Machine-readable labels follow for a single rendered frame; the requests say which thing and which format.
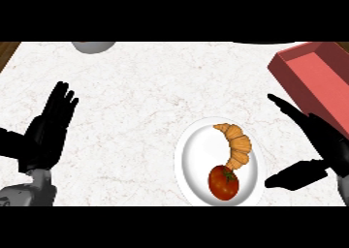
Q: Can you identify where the golden croissant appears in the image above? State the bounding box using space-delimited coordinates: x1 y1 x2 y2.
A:
211 123 252 171

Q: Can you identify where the white oval plate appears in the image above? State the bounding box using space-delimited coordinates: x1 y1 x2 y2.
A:
172 116 266 207

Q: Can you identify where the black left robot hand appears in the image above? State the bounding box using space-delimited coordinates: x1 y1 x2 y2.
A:
0 80 79 174

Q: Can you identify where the red tomato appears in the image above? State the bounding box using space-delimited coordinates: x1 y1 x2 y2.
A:
206 165 239 202

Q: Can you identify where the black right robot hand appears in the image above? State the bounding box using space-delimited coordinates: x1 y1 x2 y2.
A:
263 93 349 192

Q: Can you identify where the red cardboard box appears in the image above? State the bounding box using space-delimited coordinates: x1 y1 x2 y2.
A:
266 42 349 149

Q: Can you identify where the grey round bowl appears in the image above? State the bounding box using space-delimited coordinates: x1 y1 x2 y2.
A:
69 42 116 55

